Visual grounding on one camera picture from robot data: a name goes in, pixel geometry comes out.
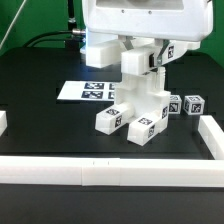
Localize white tagged cube right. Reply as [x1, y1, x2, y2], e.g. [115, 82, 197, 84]
[183, 95, 205, 115]

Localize white tagged cube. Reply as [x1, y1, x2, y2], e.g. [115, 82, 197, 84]
[169, 95, 182, 114]
[183, 95, 205, 115]

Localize white tagged cube left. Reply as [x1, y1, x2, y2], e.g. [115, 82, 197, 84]
[169, 95, 182, 114]

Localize white marker base plate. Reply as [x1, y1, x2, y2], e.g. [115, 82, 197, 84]
[57, 81, 114, 101]

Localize black vertical pole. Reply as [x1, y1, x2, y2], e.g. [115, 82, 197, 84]
[67, 0, 76, 23]

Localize black cable with connector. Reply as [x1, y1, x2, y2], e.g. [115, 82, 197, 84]
[23, 28, 87, 48]

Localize white chair back frame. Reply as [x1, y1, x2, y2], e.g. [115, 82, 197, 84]
[86, 38, 201, 75]

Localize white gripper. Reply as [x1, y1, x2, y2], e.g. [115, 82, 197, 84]
[82, 0, 213, 67]

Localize white diagonal cord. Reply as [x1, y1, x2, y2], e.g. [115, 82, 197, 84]
[0, 0, 28, 51]

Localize white U-shaped fence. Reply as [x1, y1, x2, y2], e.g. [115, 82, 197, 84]
[0, 115, 224, 187]

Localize white chair seat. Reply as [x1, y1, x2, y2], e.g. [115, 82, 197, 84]
[114, 67, 171, 132]

